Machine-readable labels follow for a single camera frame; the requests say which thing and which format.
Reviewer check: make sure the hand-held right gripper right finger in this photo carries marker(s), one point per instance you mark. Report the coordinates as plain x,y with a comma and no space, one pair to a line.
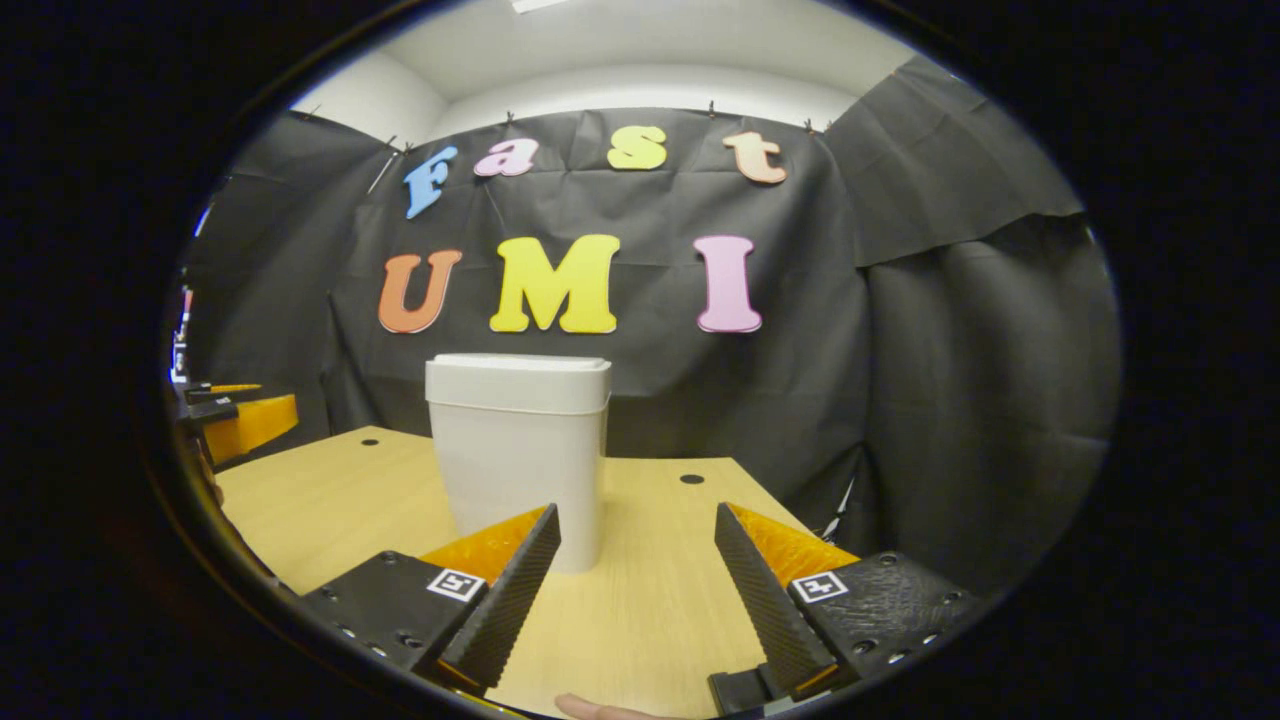
760,610

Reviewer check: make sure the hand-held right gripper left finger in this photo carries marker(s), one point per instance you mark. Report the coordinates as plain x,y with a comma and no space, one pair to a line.
510,600

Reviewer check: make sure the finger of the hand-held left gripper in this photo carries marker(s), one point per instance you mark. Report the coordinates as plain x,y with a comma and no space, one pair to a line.
215,410
205,392

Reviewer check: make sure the white desktop garbage bin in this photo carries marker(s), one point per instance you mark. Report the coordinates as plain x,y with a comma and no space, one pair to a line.
520,460

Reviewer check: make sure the wooden desktop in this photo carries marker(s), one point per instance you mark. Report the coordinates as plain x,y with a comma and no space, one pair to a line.
660,600

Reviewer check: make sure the computer monitor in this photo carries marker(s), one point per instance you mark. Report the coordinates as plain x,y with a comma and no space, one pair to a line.
181,350

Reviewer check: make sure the black backdrop cloth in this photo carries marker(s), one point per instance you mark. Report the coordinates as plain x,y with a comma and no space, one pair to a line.
950,400

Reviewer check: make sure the ceiling light panel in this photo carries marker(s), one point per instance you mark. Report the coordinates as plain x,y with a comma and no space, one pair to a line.
540,4

